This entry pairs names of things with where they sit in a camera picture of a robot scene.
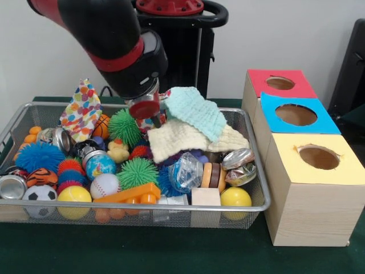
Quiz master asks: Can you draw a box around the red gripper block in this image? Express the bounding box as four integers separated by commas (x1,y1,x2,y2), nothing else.
129,91,162,121

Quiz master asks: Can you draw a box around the green spiky rubber ball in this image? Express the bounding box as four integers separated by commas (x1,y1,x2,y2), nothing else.
117,158,159,190
108,108,142,148

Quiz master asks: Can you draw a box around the pale yellow muslin cloth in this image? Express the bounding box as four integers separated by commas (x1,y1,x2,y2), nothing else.
147,119,250,165

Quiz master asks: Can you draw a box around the mint green muslin cloth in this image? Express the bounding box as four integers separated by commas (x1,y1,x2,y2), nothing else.
164,87,228,143

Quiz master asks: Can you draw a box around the colourful polka-dot cloth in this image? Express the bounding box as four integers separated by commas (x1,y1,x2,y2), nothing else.
59,79,103,143

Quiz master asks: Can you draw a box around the crushed clear plastic bottle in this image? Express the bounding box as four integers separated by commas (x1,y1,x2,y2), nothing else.
169,152,204,194

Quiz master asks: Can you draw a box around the clear mesh bin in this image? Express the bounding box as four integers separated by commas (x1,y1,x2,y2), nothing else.
0,102,270,230

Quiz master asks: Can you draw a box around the wooden box with three holes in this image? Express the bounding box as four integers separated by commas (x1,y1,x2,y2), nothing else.
241,69,365,247

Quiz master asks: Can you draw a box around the white baseball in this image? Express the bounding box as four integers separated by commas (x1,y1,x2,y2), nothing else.
90,173,121,199

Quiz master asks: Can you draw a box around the blue spiky rubber ball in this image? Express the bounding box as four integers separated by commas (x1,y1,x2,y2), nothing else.
15,142,66,174

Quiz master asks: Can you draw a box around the yellow smiley ball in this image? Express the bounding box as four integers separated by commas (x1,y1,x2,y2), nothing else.
220,187,252,221

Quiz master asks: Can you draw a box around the black and white soccer ball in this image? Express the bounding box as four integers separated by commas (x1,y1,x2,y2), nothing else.
23,184,58,219

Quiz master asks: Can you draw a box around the black chair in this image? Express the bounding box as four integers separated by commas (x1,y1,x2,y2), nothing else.
328,19,365,143

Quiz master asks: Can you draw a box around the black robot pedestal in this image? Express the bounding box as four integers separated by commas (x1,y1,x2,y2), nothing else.
132,0,229,99

